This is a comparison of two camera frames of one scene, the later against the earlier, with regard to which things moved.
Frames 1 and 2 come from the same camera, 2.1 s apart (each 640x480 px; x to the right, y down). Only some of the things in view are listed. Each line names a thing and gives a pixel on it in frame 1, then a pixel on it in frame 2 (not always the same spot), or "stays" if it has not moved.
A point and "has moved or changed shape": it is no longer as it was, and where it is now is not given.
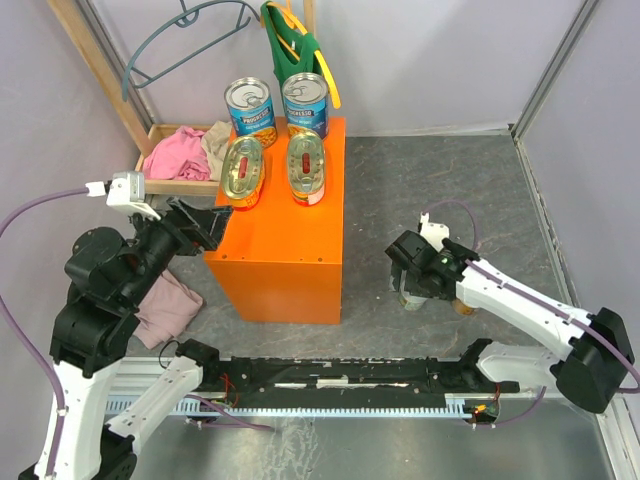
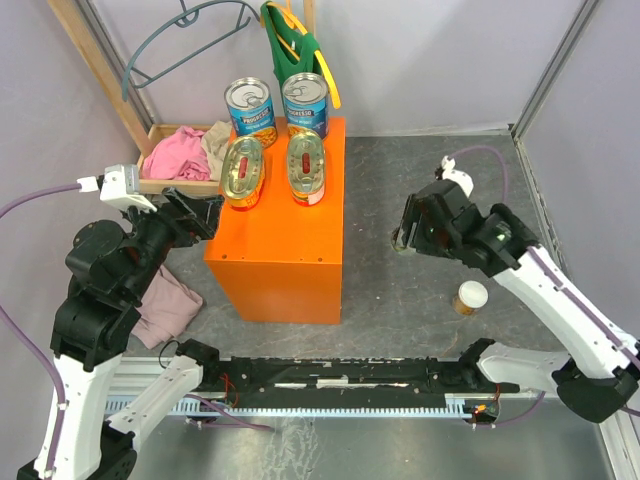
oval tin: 306,167 stays
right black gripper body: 416,289 to 425,238
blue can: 306,101 stays
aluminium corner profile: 552,69 stays
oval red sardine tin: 243,172 stays
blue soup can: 251,109 stays
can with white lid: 411,303 has moved or changed shape
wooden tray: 156,133 stays
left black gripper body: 194,236 to 193,225
